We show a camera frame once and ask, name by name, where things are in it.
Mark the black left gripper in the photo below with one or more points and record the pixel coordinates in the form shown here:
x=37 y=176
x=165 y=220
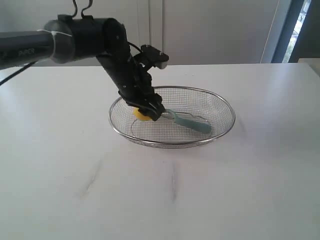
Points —
x=136 y=86

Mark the yellow lemon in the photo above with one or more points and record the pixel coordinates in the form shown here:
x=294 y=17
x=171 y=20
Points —
x=140 y=116

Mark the teal handled peeler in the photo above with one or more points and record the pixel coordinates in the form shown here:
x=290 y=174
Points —
x=200 y=127

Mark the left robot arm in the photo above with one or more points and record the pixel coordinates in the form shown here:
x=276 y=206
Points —
x=65 y=40

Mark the oval metal mesh basket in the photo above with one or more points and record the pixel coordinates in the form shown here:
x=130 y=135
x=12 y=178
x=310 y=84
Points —
x=193 y=117

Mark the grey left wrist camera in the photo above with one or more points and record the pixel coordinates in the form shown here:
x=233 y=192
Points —
x=151 y=56

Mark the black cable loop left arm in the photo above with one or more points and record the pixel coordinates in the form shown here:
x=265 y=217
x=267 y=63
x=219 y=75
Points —
x=74 y=2

